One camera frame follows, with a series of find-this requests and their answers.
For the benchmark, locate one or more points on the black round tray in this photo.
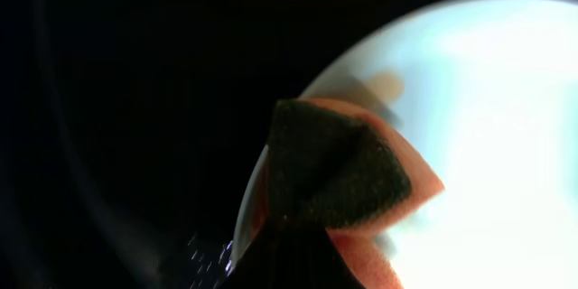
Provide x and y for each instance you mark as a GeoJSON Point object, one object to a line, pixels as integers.
{"type": "Point", "coordinates": [129, 127]}

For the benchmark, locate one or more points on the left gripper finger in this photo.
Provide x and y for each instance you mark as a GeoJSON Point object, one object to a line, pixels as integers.
{"type": "Point", "coordinates": [286, 257]}

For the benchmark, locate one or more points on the green orange sponge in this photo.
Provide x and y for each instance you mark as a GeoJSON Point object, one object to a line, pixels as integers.
{"type": "Point", "coordinates": [340, 167]}

